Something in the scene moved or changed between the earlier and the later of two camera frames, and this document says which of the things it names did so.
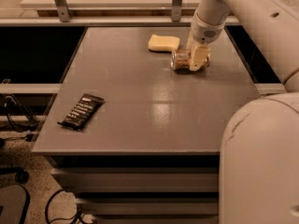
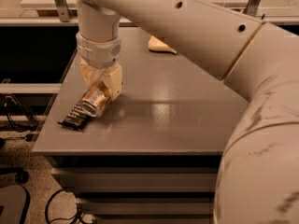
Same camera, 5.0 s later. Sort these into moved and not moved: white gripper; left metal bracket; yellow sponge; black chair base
Moved: white gripper
Not moved: black chair base; yellow sponge; left metal bracket
